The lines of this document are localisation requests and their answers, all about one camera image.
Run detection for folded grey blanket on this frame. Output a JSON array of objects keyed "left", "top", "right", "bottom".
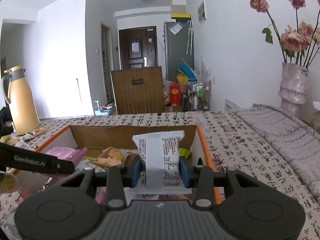
[{"left": 235, "top": 104, "right": 319, "bottom": 200}]

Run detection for red cardboard box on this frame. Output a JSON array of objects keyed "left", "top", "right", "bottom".
[{"left": 11, "top": 124, "right": 222, "bottom": 205}]

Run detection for clear snack jar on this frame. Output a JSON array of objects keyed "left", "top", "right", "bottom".
[{"left": 310, "top": 101, "right": 320, "bottom": 133}]

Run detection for beige thermos jug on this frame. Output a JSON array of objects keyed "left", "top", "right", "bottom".
[{"left": 1, "top": 65, "right": 40, "bottom": 135}]

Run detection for white packet by thermos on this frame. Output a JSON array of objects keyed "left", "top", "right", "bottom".
[{"left": 15, "top": 140, "right": 30, "bottom": 149}]

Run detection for pink ribbed vase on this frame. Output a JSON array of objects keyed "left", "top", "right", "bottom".
[{"left": 278, "top": 62, "right": 309, "bottom": 118}]

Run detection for wire storage cart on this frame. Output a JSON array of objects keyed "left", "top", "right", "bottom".
[{"left": 187, "top": 81, "right": 212, "bottom": 111}]

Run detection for white snack pack with text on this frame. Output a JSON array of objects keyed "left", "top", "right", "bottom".
[{"left": 129, "top": 130, "right": 191, "bottom": 195}]

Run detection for grey refrigerator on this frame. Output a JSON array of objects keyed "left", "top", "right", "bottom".
[{"left": 164, "top": 22, "right": 194, "bottom": 81}]

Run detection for long green snack bar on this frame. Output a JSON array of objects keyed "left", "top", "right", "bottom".
[{"left": 179, "top": 148, "right": 191, "bottom": 159}]

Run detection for dark brown door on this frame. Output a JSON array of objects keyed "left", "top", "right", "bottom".
[{"left": 119, "top": 26, "right": 158, "bottom": 69}]

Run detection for dried pink roses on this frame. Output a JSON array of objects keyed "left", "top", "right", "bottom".
[{"left": 249, "top": 0, "right": 319, "bottom": 69}]

